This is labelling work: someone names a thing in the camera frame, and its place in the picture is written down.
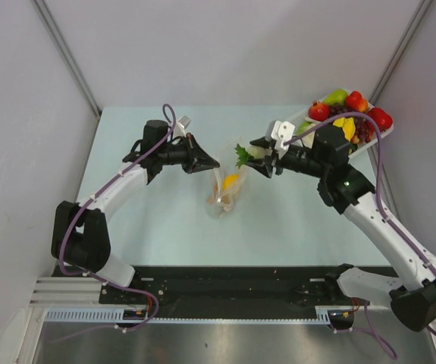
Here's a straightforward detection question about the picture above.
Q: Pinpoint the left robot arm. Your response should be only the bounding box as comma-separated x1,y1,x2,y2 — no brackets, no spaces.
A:
51,118,220,303

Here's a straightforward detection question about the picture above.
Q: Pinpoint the yellow pear toy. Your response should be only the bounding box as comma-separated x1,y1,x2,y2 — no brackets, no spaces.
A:
332,118,356,141

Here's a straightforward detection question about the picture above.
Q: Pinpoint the white slotted cable duct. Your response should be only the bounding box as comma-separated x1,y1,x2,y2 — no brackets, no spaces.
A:
45,308,148,324

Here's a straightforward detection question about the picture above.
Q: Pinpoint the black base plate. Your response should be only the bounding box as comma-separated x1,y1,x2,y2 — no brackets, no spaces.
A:
52,265,400,319

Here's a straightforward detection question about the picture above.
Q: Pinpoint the green leaf toy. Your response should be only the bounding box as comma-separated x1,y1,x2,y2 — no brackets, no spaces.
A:
234,143,252,169

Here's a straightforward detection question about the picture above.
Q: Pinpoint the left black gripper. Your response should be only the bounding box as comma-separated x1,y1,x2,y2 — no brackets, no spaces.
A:
158,133,219,174

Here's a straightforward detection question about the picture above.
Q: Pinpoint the dark purple grape bunch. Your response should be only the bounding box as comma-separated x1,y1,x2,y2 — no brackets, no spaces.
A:
329,104,374,144

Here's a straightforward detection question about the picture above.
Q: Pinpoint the white plastic food basket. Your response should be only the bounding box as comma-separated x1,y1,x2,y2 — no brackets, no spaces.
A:
288,98,394,156

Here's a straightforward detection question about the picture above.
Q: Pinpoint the white radish toy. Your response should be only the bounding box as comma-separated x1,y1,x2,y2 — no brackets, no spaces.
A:
246,146,266,159

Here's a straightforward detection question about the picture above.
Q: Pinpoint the yellow orange fruit toy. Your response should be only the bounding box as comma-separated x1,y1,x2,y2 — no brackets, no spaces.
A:
222,174,240,191

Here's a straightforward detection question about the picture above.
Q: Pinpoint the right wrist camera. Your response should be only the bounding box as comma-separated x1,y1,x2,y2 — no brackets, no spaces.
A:
265,121,296,159

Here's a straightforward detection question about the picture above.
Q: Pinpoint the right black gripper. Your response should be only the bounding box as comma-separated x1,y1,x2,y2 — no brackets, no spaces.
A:
243,136,327,178

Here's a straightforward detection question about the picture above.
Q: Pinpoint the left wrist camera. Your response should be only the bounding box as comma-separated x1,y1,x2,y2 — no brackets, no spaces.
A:
173,115,191,137

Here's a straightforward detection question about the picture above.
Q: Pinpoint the aluminium frame rail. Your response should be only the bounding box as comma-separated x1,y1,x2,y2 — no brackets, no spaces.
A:
30,277,102,307

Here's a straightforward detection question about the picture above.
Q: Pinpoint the clear zip top bag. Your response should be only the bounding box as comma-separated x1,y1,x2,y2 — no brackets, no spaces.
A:
205,137,249,218

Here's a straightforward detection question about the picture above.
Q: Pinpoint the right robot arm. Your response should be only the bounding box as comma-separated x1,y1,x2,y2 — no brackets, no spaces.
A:
245,121,436,332

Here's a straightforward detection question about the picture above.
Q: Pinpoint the green pear toy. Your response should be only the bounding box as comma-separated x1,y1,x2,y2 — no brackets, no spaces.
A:
323,89,349,105

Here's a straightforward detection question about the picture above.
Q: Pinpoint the red bell pepper toy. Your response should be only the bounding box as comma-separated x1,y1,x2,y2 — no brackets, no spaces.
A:
367,107,393,132

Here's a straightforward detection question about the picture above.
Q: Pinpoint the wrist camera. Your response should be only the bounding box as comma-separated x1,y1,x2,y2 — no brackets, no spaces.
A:
173,115,191,137
265,121,296,159

